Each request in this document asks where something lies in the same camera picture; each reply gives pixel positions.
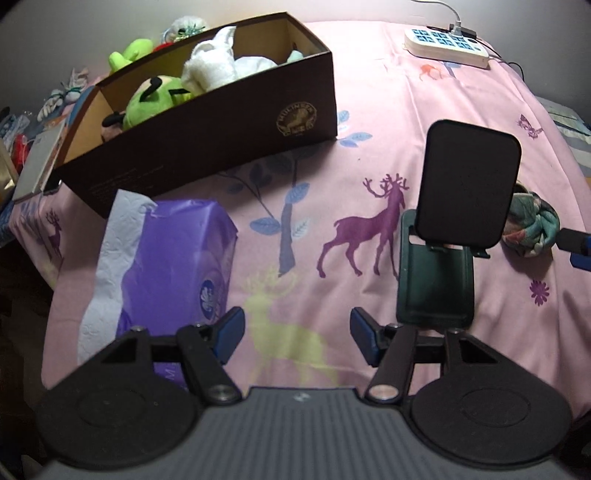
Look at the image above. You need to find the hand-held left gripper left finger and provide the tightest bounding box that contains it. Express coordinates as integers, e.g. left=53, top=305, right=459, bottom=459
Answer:
left=99, top=306, right=246, bottom=407

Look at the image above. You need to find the bright green plush toy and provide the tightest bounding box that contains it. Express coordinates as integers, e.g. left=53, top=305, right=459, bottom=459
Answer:
left=108, top=38, right=154, bottom=75

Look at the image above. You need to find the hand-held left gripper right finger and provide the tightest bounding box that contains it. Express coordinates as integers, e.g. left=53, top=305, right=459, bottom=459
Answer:
left=349, top=307, right=499, bottom=405

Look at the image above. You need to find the blue white cloth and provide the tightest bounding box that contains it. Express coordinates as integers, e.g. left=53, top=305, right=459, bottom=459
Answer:
left=0, top=113, right=33, bottom=139

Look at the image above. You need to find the black green phone stand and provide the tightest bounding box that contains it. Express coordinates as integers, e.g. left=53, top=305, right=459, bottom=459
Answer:
left=396, top=119, right=522, bottom=329

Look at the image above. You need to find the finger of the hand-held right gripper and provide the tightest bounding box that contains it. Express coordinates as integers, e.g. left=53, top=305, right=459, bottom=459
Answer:
left=556, top=227, right=591, bottom=269

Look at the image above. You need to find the brown cardboard box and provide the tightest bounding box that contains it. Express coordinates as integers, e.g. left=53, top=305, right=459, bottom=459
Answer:
left=51, top=12, right=339, bottom=219

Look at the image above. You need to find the gold paper bag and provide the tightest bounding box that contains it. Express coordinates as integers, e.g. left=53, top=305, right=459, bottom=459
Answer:
left=0, top=138, right=19, bottom=204

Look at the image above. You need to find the white flat box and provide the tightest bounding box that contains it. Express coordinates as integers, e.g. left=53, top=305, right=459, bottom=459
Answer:
left=11, top=121, right=68, bottom=204

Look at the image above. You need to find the white power cable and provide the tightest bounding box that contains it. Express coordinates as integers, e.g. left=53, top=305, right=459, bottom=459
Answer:
left=411, top=0, right=462, bottom=28

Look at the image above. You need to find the black cable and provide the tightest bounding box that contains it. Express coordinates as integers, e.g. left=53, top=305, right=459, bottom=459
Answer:
left=489, top=51, right=529, bottom=81

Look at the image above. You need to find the blue striped bedding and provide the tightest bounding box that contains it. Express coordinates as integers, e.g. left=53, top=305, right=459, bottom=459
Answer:
left=538, top=96, right=591, bottom=176

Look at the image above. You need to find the green frog plush toy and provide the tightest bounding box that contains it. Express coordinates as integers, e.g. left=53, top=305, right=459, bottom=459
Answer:
left=121, top=75, right=195, bottom=131

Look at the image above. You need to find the pink printed bedsheet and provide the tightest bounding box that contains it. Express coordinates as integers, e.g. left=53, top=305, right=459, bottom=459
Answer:
left=9, top=21, right=591, bottom=407

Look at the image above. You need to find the pink plush toy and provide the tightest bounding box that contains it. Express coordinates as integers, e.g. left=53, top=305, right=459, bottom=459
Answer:
left=102, top=112, right=125, bottom=141

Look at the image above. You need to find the white power strip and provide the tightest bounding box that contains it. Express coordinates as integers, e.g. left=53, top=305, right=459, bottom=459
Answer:
left=404, top=27, right=491, bottom=70

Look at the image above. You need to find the red packet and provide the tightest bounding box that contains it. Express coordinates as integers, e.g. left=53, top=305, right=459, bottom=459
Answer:
left=11, top=136, right=31, bottom=167

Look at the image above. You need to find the purple tissue pack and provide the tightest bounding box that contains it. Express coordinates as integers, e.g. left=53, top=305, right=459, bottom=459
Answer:
left=78, top=188, right=239, bottom=391

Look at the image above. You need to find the teal cloth bundle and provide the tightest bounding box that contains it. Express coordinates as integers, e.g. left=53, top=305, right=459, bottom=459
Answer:
left=502, top=182, right=561, bottom=258

